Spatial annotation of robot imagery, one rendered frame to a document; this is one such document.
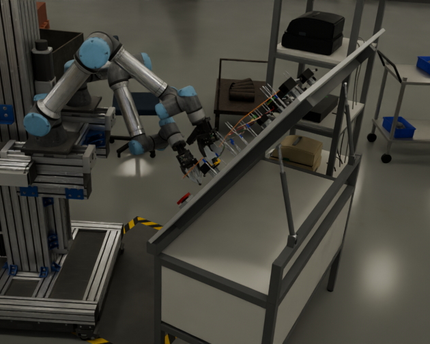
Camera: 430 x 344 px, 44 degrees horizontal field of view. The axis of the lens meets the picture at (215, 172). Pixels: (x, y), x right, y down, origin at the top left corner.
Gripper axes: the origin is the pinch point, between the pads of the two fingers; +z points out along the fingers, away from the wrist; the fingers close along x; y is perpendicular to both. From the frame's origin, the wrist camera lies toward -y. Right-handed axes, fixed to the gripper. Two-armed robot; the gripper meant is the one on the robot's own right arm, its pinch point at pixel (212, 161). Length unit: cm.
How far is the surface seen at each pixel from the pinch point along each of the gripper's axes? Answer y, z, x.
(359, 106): 15, 29, 140
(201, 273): -6, 39, -31
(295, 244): 34, 39, -13
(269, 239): 6.1, 47.6, 8.2
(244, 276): 9, 47, -23
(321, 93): 53, -13, 18
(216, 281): 1, 43, -32
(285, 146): -22, 32, 98
